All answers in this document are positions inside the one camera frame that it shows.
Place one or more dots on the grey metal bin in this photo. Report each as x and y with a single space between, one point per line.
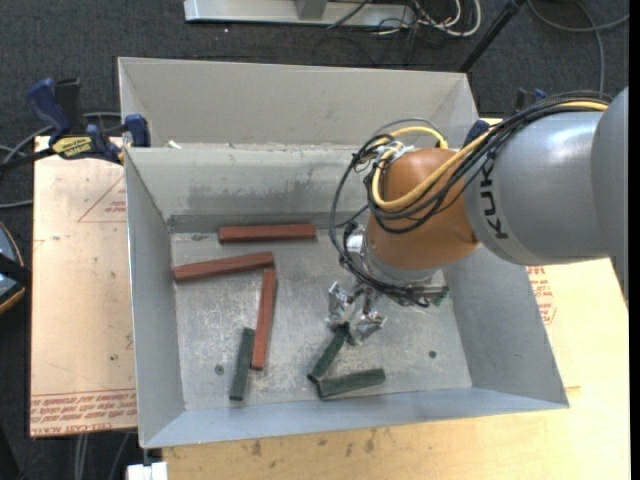
310 103

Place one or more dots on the red-brown flat block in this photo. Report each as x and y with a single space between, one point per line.
267 232
222 267
265 318

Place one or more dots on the brown cardboard board red print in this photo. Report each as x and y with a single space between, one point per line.
80 288

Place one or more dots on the dark green flat block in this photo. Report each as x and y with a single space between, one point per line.
327 355
350 383
243 363

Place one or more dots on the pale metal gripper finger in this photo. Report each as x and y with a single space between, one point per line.
339 304
371 322

